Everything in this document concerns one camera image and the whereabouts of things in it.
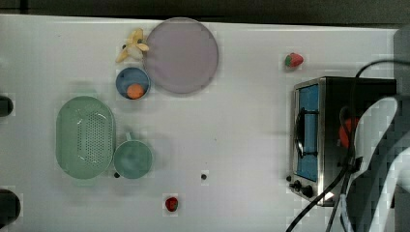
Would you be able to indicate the red felt ketchup bottle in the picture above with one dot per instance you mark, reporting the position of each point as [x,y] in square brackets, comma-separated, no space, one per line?
[343,134]

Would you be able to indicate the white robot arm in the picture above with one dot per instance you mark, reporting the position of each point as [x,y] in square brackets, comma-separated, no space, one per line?
[382,143]

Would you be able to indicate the toy strawberry near oven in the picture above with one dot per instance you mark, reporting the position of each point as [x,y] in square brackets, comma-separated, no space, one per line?
[293,60]

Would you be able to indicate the silver toaster oven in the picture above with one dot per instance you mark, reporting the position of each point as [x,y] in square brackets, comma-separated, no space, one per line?
[319,107]

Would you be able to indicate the grey round plate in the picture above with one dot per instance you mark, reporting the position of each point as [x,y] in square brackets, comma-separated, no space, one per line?
[183,55]

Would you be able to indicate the orange toy fruit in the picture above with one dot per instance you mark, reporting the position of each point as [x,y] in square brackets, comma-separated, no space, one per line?
[135,91]

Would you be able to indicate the green cup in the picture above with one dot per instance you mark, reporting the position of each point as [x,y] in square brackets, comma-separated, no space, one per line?
[132,159]

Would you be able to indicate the blue small bowl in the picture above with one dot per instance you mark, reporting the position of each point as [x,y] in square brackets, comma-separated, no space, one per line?
[130,76]

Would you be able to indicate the toy strawberry front table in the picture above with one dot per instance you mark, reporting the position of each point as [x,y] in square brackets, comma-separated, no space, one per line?
[171,204]

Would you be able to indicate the peeled toy banana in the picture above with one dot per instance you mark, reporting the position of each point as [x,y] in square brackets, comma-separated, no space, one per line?
[135,47]

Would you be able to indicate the green perforated colander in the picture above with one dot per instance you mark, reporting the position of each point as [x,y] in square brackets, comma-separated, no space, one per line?
[85,138]

